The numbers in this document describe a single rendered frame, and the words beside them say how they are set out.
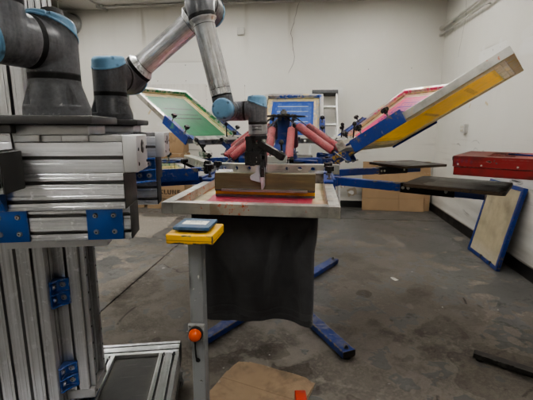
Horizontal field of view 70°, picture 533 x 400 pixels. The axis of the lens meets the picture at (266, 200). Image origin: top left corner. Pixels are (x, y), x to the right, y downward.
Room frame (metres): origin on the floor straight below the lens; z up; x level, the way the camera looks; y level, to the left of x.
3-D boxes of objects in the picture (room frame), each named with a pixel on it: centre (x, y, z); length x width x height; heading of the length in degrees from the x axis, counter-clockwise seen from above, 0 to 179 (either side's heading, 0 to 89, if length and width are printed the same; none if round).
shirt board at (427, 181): (2.22, -0.65, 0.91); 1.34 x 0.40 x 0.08; 53
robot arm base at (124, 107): (1.45, 0.58, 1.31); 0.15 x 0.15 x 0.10
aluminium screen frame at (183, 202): (1.58, 0.01, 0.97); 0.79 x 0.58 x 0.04; 173
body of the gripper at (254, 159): (1.52, 0.04, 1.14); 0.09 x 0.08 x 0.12; 83
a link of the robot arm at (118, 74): (1.46, 0.58, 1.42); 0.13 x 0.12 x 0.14; 173
